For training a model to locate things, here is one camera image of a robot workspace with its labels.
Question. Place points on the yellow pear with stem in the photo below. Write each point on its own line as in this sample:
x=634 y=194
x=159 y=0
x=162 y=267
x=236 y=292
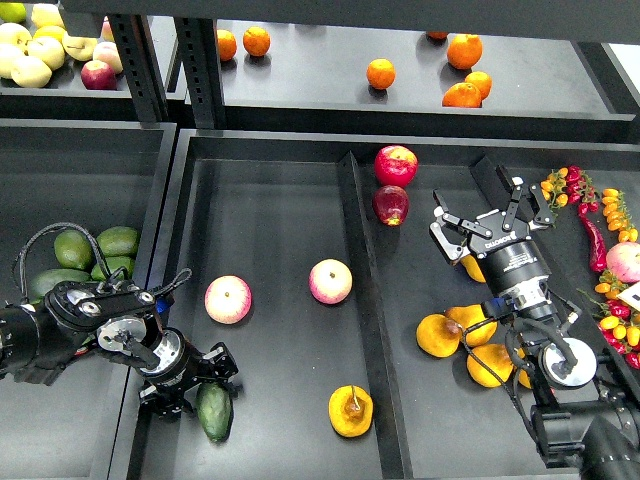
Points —
x=350 y=411

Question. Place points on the large orange on shelf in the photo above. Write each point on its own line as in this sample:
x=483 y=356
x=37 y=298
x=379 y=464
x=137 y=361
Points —
x=464 y=51

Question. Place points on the pink apple left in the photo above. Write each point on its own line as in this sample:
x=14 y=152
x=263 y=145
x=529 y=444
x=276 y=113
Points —
x=228 y=299

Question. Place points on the red apple on shelf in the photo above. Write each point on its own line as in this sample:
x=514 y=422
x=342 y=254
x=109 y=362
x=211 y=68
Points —
x=98 y=75

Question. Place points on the yellow pear left pile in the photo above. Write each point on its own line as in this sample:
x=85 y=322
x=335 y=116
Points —
x=438 y=335

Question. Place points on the pink apple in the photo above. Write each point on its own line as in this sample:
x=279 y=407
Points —
x=228 y=299
x=330 y=281

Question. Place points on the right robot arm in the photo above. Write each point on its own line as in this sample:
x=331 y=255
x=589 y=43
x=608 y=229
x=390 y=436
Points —
x=577 y=401

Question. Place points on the bright red apple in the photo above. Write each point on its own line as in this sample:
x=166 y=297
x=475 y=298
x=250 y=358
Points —
x=395 y=165

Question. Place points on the green avocado top left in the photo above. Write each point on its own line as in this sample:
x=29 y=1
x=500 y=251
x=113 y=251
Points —
x=73 y=250

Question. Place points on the pink peach right edge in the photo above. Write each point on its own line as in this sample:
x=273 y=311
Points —
x=623 y=261

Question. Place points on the red chili pepper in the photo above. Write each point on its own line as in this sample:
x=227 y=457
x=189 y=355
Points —
x=597 y=259

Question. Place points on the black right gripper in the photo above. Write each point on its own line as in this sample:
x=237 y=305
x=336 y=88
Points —
x=510 y=261

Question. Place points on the orange on shelf centre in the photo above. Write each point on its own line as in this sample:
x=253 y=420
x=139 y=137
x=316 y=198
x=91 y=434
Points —
x=380 y=73

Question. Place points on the dark red apple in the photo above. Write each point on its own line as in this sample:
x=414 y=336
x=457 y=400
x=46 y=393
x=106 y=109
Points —
x=391 y=205

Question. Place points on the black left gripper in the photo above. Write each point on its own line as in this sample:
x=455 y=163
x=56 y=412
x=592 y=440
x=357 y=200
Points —
x=181 y=367

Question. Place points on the dark green avocado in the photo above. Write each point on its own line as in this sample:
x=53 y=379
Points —
x=214 y=410

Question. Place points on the pink apple centre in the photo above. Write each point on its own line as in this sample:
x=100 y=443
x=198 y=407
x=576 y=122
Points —
x=330 y=281

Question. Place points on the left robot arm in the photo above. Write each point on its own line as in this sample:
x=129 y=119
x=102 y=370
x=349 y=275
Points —
x=114 y=318

